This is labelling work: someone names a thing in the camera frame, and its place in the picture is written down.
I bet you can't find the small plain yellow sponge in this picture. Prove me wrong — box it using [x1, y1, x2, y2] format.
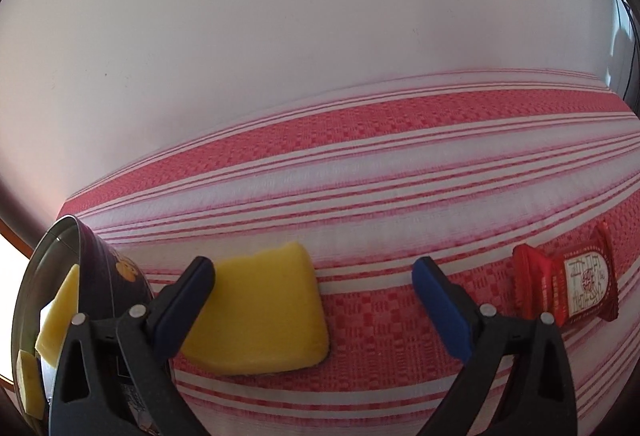
[16, 350, 45, 419]

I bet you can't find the yellow sponge with black base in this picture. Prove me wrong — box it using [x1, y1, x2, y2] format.
[177, 242, 331, 377]

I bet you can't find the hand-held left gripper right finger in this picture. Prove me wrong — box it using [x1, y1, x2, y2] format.
[411, 256, 580, 436]

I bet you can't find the large plain yellow sponge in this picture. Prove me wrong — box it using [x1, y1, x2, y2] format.
[34, 263, 81, 362]

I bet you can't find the round metal tin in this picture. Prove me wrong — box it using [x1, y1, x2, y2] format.
[11, 215, 173, 436]

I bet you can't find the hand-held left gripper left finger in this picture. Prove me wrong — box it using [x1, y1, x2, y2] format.
[47, 256, 217, 436]

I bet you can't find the black cable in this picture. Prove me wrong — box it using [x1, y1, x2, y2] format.
[612, 0, 640, 102]

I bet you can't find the red snack packet white label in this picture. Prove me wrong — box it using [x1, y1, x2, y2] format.
[511, 222, 621, 326]

